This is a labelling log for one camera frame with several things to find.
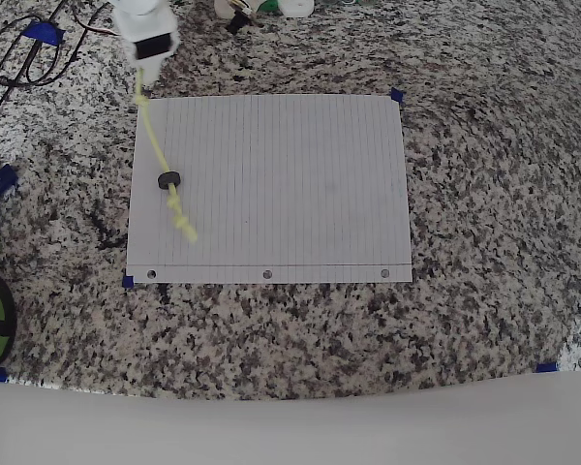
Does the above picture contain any large blue tape piece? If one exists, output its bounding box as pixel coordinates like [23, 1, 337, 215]
[21, 21, 65, 47]

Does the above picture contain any thin black cable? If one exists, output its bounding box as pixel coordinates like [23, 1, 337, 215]
[26, 2, 108, 88]

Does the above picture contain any red white servo wire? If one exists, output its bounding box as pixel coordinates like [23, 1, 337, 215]
[72, 2, 125, 39]

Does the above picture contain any black plug connector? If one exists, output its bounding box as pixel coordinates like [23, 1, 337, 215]
[225, 12, 253, 36]

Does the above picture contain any lined notebook paper sheet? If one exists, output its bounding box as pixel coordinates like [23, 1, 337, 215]
[125, 94, 413, 285]

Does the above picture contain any thick black cable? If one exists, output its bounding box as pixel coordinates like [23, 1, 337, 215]
[0, 0, 67, 146]

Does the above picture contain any yellow knotted rope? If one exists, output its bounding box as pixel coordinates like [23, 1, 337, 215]
[134, 67, 199, 243]

